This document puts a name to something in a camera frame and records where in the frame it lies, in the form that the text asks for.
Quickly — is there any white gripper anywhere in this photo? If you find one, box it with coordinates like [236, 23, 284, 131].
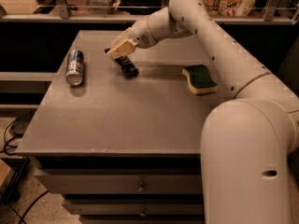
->
[107, 17, 158, 59]

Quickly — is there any black stand left floor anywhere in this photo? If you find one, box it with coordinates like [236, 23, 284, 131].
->
[0, 158, 30, 204]

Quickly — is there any black cables left floor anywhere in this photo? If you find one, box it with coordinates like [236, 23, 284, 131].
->
[2, 109, 37, 156]

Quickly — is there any black bag behind glass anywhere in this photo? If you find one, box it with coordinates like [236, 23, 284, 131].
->
[118, 0, 163, 15]

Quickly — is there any drawer metal knob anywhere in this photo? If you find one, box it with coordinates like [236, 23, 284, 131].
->
[139, 209, 148, 217]
[137, 181, 148, 193]

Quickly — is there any metal railing frame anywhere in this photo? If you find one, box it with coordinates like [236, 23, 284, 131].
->
[0, 0, 299, 25]

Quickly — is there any grey drawer cabinet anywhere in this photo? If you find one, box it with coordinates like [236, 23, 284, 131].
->
[19, 31, 226, 224]

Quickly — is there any top drawer metal knob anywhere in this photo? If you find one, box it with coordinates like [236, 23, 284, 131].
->
[137, 181, 148, 193]

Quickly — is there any silver blue redbull can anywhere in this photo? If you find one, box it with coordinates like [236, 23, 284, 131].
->
[65, 49, 84, 87]

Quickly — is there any black rxbar chocolate wrapper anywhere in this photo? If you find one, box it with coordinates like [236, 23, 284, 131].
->
[112, 56, 139, 77]

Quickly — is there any green yellow sponge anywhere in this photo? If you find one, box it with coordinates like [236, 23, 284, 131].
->
[182, 64, 218, 95]

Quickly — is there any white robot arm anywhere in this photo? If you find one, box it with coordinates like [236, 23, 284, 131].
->
[108, 0, 299, 224]

